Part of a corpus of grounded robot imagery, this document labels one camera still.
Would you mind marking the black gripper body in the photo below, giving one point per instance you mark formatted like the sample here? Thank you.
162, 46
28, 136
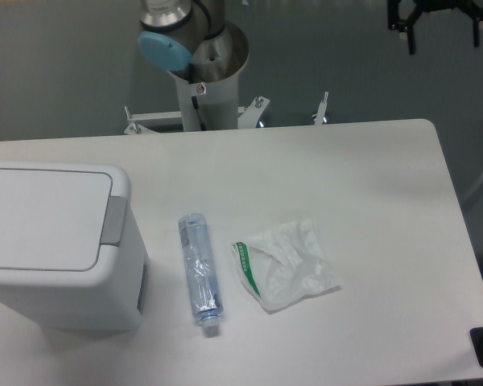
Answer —
399, 19

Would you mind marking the silver robot arm blue cap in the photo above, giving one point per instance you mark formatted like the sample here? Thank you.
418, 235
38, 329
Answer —
193, 37

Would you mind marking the white trash can body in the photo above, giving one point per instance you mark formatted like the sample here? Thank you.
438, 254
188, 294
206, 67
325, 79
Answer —
106, 297

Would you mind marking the white trash can lid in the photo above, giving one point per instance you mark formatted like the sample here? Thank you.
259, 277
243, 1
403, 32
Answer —
52, 220

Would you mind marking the crumpled white plastic bag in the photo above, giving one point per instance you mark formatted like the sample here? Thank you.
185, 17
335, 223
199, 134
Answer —
284, 265

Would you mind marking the clear plastic water bottle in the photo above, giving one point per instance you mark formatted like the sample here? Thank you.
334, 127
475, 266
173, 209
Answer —
201, 276

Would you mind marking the white robot pedestal base frame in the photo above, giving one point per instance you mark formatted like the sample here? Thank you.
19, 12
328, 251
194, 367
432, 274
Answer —
204, 106

